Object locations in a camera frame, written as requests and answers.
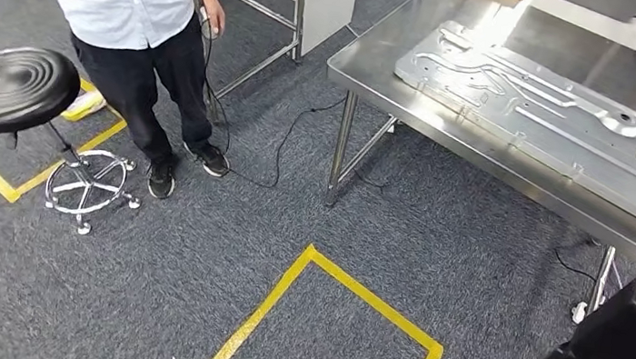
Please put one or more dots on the person's hand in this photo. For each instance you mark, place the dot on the person's hand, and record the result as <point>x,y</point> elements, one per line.
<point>214,14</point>

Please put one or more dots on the stainless steel workbench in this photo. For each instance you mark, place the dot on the stainless steel workbench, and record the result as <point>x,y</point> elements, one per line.
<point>380,64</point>

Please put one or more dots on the white floor plug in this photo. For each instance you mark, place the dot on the white floor plug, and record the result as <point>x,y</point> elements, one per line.
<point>579,312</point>

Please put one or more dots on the steel side table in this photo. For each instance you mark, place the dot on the steel side table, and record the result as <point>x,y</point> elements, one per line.
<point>300,12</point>

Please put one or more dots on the white cabinet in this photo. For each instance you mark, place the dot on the white cabinet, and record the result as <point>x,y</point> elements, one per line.
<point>327,3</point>

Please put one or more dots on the white yellow packet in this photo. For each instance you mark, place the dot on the white yellow packet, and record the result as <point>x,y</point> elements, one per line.
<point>84,106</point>

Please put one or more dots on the black round stool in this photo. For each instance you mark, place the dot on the black round stool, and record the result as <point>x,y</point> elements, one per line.
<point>13,89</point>

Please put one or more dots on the stamped silver metal plate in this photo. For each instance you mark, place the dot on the stamped silver metal plate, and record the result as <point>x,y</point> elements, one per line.
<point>543,121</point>

